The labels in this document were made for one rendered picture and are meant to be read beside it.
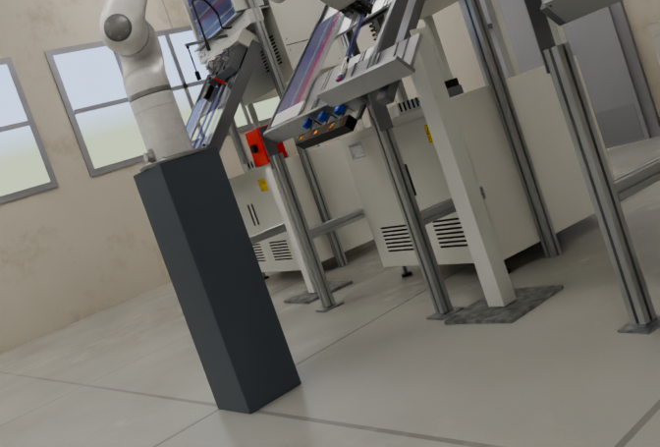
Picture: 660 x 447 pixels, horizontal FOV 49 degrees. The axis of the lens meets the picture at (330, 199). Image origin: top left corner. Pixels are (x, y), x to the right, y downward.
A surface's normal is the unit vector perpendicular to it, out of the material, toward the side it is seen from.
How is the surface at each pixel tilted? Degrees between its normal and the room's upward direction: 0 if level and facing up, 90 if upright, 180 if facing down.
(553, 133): 90
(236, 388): 90
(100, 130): 90
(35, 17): 90
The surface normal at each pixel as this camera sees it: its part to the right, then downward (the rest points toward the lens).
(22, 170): 0.60, -0.15
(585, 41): -0.73, 0.29
